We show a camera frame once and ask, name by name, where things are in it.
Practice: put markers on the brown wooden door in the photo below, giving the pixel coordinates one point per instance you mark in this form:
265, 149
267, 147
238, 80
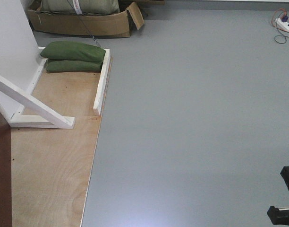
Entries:
5, 174

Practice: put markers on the black robot gripper part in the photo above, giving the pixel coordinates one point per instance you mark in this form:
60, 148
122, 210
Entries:
280, 216

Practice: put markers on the brown cardboard box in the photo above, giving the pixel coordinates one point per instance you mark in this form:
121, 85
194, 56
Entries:
115, 25

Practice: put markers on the lower green sandbag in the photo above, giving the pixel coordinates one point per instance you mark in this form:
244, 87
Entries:
53, 66

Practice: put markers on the green sandbag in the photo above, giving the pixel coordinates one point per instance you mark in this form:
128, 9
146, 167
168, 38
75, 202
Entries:
53, 66
69, 50

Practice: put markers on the upper green sandbag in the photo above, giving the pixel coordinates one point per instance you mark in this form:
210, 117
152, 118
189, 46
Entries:
69, 50

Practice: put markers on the plywood base platform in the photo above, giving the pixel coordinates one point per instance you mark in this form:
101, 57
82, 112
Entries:
51, 168

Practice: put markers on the grey-green sack in box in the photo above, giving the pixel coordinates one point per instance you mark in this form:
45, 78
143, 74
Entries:
80, 7

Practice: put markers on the white power strip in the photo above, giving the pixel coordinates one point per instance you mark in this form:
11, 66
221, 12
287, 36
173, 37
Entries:
283, 26

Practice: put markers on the white far edge rail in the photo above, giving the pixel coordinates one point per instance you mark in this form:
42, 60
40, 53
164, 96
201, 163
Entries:
100, 92

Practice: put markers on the white far door frame brace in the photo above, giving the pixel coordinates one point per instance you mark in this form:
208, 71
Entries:
20, 70

